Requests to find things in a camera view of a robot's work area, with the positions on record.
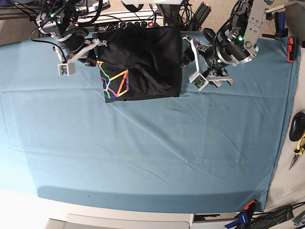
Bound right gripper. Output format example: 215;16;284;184
52;34;107;67

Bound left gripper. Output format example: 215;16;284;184
180;35;234;87

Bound black T-shirt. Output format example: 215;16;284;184
92;24;183;103

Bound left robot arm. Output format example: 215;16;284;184
181;0;267;91

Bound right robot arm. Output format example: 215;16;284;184
35;0;103;69

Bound white power strip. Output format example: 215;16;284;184
85;14;166;32

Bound blue black bar clamp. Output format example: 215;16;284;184
262;11;288;40

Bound teal table cloth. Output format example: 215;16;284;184
0;38;300;213

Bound orange black clamp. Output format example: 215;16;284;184
287;36;300;62

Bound black computer mouse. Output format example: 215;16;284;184
289;112;305;142

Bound orange blue spring clamp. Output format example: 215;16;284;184
225;199;257;229

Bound black plastic bag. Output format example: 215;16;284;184
245;205;294;229

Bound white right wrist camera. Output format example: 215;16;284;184
57;63;75;76

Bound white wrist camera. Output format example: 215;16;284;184
57;63;75;76
189;72;209;91

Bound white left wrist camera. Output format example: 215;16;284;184
189;72;209;91

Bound black aluminium extrusion frame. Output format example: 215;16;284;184
188;2;211;31

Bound yellow handled pliers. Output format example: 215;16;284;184
289;134;305;170

